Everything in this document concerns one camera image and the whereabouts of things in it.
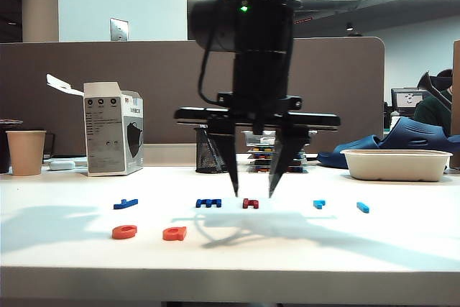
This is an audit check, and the person in green sweater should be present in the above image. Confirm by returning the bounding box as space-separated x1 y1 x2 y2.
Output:
413 68 454 136

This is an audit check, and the white face mask box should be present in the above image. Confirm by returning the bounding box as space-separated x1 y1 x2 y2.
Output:
45 73 145 178

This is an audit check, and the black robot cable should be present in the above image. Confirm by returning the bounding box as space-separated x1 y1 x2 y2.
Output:
195 0 239 105

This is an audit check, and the small white plastic device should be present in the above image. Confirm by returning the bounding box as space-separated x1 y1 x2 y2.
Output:
48 160 77 172

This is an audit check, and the dark grey chair headrest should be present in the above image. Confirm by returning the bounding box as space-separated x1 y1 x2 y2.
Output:
416 71 452 110

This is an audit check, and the beige pulp food container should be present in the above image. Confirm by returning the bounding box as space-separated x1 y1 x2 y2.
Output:
339 149 454 183

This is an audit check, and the stack of clear letter boxes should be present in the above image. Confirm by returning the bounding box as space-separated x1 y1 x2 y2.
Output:
247 166 309 175

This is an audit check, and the black mesh pen holder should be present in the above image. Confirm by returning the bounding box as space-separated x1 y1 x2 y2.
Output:
194 125 231 174

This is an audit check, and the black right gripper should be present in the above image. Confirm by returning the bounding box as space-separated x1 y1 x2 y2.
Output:
174 53 341 199

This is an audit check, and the dark blue letter m magnet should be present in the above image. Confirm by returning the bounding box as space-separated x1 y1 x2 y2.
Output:
195 198 221 209

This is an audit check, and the dark blue letter y magnet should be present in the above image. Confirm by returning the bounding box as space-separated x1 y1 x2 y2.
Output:
113 198 139 211

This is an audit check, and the brown paper cup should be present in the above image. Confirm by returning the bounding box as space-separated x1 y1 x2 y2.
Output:
5 130 47 177

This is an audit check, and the brown wooden panel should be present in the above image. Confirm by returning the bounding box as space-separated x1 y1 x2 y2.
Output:
451 40 460 170

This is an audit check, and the orange letter a magnet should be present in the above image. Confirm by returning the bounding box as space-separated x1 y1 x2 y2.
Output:
162 226 188 242

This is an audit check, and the orange letter c magnet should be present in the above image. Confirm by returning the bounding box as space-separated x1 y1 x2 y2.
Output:
111 224 138 240

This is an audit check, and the brown desk partition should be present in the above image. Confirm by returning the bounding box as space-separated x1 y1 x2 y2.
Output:
0 36 386 159

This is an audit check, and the teal letter magnet tray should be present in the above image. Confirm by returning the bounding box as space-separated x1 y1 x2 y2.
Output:
249 159 307 168
247 146 305 154
248 152 307 161

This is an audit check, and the dark blue rubber slipper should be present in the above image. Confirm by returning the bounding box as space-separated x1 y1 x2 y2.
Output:
379 116 460 151
316 134 384 170

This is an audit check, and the black computer monitor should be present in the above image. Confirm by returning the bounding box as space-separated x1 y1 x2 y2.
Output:
390 87 426 112

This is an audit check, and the metal wall switch plate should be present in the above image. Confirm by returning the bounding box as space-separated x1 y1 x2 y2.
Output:
109 17 130 42

